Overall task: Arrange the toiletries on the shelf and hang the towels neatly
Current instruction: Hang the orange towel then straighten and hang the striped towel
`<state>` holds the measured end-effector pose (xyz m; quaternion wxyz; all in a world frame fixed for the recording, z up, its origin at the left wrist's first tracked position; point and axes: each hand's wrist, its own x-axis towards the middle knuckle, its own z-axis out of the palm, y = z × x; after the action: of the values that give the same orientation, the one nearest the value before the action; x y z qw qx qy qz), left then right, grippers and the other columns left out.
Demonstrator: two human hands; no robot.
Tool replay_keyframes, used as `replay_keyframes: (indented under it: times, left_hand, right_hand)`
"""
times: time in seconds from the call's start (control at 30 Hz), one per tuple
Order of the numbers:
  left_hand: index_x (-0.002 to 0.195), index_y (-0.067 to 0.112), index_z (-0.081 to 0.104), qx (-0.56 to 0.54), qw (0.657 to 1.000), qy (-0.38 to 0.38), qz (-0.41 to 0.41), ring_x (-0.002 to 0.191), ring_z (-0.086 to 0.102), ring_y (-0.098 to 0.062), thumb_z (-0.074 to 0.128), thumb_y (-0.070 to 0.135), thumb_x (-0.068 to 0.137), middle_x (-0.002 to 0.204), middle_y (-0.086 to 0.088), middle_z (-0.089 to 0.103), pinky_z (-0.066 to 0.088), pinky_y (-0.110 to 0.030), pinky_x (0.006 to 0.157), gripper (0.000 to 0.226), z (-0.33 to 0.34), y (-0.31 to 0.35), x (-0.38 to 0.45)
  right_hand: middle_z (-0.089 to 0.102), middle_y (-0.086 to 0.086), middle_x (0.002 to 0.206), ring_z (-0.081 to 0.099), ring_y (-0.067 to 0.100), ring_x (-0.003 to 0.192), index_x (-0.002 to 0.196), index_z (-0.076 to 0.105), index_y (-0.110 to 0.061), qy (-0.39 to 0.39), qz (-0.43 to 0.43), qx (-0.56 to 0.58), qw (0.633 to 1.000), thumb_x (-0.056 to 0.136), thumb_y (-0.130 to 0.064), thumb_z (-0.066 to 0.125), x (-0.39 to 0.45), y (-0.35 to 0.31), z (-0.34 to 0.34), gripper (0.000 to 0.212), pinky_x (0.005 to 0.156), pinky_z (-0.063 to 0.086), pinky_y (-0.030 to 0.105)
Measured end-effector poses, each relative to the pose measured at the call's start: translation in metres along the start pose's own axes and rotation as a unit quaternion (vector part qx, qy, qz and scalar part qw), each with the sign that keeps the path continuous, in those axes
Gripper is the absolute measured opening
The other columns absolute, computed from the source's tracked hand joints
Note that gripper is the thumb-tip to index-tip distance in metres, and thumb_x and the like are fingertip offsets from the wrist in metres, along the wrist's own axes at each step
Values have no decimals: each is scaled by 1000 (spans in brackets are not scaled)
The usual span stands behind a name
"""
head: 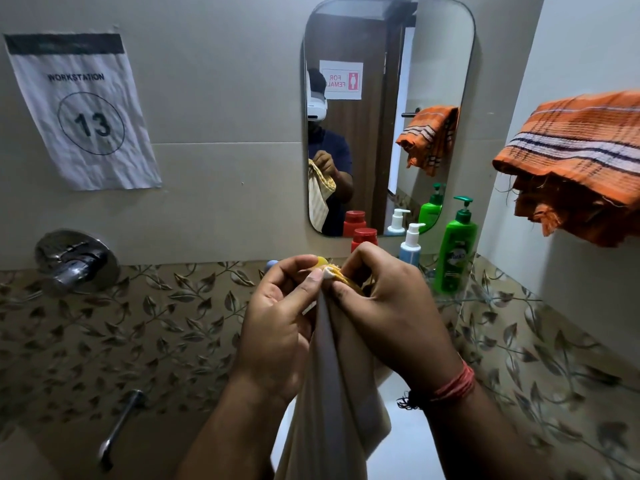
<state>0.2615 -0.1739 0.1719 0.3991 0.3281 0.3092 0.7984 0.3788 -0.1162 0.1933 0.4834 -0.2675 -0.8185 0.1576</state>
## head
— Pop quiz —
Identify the person's left hand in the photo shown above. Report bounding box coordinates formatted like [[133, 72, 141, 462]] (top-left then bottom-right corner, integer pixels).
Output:
[[229, 254, 325, 404]]

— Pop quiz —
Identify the person's right hand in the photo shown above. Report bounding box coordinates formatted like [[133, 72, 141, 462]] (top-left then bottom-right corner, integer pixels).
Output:
[[329, 241, 465, 397]]

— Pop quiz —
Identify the blue white pump bottle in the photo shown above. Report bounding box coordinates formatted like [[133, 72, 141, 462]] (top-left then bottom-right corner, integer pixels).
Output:
[[398, 222, 427, 268]]

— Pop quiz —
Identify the green pump bottle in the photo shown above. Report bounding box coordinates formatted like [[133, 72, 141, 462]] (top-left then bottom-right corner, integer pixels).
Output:
[[433, 195, 479, 295]]

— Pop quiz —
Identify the yellow striped towel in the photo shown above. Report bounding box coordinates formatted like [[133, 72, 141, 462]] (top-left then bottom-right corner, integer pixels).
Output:
[[275, 264, 393, 480]]

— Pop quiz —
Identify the red bottle with yellow label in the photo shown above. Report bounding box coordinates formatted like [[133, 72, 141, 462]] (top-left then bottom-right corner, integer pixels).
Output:
[[350, 227, 379, 253]]

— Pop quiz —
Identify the white wash basin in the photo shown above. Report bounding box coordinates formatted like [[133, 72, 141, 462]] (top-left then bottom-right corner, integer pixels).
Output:
[[269, 369, 447, 480]]

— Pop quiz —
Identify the orange plaid towel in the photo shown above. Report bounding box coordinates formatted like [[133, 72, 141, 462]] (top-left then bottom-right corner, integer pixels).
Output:
[[492, 90, 640, 248]]

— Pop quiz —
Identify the white crumpled paper sign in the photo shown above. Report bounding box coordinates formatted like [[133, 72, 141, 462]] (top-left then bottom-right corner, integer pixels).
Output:
[[3, 32, 163, 191]]

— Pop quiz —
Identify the red thread bracelet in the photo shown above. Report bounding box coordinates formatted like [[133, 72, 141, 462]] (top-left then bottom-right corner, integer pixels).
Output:
[[397, 358, 477, 411]]

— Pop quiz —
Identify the chrome health faucet handle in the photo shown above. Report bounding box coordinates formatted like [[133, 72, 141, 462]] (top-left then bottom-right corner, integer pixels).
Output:
[[97, 389, 147, 472]]

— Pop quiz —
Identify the chrome wall valve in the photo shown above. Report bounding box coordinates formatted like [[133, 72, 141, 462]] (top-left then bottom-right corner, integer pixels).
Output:
[[33, 229, 121, 297]]

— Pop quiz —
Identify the rounded wall mirror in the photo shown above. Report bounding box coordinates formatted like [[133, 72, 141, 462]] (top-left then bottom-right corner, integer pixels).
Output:
[[302, 0, 476, 239]]

